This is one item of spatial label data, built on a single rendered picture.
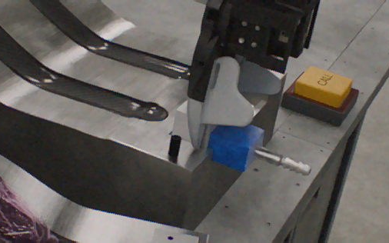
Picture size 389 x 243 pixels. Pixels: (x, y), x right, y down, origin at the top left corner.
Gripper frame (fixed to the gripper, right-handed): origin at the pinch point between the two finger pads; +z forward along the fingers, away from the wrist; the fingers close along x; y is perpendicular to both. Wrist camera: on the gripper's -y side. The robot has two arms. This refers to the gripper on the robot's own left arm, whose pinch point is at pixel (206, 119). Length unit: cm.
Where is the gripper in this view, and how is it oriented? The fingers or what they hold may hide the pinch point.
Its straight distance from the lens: 82.5
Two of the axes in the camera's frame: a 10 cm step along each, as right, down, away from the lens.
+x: 4.1, -3.9, 8.3
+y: 9.0, 3.3, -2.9
